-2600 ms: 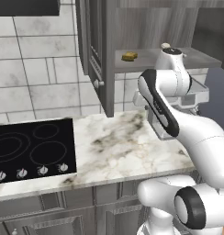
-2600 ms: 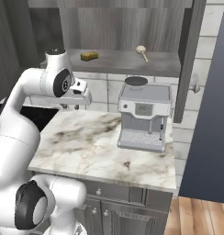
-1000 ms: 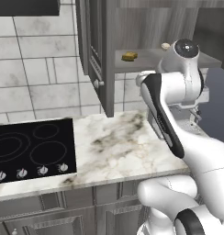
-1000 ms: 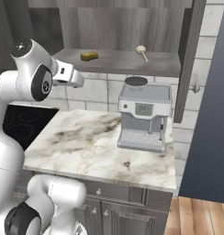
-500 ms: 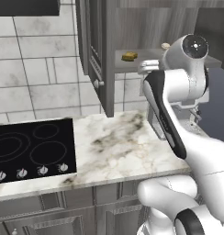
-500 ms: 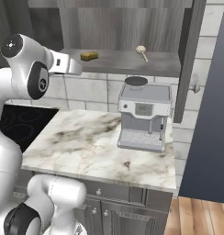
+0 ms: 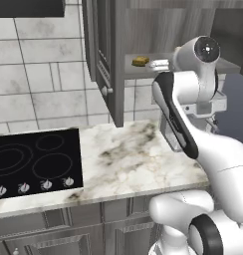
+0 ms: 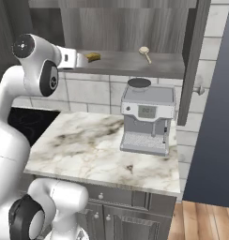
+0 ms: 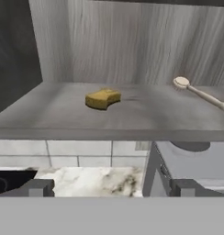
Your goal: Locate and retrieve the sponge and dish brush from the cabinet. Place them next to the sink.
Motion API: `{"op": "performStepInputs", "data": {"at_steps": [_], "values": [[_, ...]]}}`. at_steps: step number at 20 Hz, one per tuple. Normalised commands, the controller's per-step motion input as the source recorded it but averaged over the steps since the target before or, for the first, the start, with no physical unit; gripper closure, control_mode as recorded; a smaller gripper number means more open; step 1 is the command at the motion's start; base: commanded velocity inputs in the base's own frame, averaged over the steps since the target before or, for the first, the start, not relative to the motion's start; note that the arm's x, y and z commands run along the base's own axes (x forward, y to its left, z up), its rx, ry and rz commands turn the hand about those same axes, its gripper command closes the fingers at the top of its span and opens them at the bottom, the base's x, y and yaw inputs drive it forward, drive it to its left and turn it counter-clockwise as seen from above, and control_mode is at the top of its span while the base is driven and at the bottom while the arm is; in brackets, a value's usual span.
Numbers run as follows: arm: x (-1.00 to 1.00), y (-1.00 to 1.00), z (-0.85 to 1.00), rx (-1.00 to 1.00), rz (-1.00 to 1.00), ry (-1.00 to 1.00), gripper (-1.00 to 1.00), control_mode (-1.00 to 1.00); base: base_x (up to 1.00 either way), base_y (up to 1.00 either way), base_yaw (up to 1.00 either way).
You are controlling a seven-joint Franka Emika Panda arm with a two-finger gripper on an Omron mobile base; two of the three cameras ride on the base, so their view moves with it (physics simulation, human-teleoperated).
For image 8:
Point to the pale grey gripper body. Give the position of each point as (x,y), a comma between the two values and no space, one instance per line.
(80,60)

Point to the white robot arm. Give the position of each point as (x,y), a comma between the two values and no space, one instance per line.
(13,146)

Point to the yellow sponge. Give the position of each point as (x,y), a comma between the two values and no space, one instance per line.
(93,56)

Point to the tan dish brush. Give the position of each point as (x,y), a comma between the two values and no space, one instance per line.
(145,51)

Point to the grey wood cabinet door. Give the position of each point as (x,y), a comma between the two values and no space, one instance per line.
(194,59)
(2,34)

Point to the grey base cabinet door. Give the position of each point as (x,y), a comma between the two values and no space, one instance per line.
(133,225)
(94,223)

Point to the black glass hob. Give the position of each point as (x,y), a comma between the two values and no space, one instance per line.
(28,123)

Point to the grey espresso coffee machine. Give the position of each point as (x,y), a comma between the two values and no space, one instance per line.
(148,117)

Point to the white round drawer knob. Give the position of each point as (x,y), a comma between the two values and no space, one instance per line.
(100,196)

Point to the grey drawer front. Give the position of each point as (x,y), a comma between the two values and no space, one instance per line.
(114,194)

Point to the dark blue tall panel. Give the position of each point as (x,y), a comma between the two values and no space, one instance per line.
(213,125)

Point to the white round door knob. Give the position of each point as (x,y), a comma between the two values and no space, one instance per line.
(108,217)
(96,215)

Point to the grey wood wall cabinet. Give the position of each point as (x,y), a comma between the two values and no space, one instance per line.
(129,31)

